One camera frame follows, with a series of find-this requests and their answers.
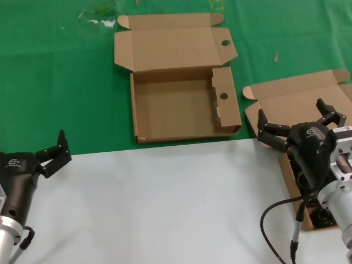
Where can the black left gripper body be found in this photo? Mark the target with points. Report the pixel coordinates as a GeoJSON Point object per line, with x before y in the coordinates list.
{"type": "Point", "coordinates": [16, 178]}

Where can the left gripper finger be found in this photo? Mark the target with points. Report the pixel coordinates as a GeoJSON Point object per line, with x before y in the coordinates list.
{"type": "Point", "coordinates": [56, 156]}

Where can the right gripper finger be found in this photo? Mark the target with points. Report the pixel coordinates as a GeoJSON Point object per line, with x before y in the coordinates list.
{"type": "Point", "coordinates": [334, 116]}
{"type": "Point", "coordinates": [272, 133]}

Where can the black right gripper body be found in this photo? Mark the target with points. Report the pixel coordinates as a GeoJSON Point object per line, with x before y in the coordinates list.
{"type": "Point", "coordinates": [310, 148]}

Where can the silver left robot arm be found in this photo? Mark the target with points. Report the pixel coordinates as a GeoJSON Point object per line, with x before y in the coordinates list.
{"type": "Point", "coordinates": [6, 236]}

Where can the open cardboard box with holes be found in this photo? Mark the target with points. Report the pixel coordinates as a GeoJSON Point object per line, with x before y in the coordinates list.
{"type": "Point", "coordinates": [170, 44]}

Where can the green table cloth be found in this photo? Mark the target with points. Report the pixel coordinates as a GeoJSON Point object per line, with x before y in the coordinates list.
{"type": "Point", "coordinates": [55, 82]}

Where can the small tan cardboard sliver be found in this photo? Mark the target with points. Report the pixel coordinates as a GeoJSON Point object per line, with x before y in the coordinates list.
{"type": "Point", "coordinates": [275, 57]}

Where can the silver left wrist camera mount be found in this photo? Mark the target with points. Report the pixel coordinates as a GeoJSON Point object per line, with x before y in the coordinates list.
{"type": "Point", "coordinates": [1, 198]}

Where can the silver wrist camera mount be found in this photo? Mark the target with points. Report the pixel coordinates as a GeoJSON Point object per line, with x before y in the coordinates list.
{"type": "Point", "coordinates": [342, 154]}
{"type": "Point", "coordinates": [1, 198]}

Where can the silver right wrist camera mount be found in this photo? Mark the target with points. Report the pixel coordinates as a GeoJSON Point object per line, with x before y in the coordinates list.
{"type": "Point", "coordinates": [342, 154]}

